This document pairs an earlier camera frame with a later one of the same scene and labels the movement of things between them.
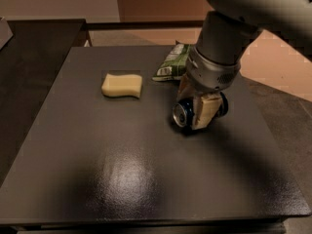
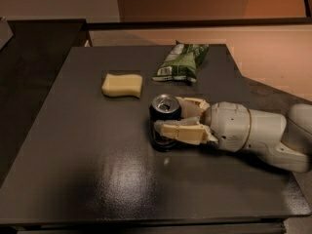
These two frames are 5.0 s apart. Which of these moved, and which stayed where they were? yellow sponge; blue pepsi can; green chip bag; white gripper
Moved: white gripper; blue pepsi can
Stayed: yellow sponge; green chip bag
